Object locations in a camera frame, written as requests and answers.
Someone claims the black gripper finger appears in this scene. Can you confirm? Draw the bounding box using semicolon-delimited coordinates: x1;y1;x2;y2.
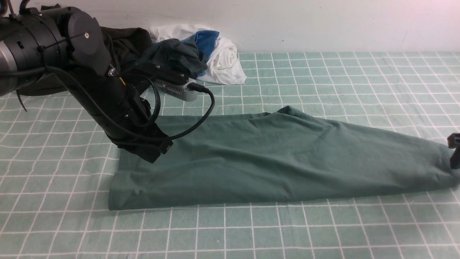
447;133;460;169

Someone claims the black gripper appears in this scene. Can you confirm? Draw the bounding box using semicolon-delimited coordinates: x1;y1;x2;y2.
68;68;173;163

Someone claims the green long-sleeve top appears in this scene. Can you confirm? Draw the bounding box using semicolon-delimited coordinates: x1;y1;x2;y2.
108;106;459;210

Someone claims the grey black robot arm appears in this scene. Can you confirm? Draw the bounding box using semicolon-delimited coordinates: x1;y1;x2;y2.
1;0;459;172

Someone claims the dark olive crumpled garment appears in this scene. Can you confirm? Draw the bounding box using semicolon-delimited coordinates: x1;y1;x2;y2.
19;27;152;96

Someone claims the dark grey crumpled garment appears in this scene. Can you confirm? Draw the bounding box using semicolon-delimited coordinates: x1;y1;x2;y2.
136;39;208;79

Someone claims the green checked tablecloth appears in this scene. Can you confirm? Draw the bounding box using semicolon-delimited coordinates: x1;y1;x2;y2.
0;51;460;259

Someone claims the white crumpled garment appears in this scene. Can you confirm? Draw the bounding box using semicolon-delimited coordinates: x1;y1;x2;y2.
150;24;247;85

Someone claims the blue crumpled garment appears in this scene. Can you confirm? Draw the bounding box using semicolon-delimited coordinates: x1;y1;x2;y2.
180;30;220;79

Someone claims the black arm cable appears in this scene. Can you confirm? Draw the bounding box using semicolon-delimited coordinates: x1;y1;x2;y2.
0;65;216;141

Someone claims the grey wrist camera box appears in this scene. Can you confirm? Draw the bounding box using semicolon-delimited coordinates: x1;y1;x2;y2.
154;79;198;102

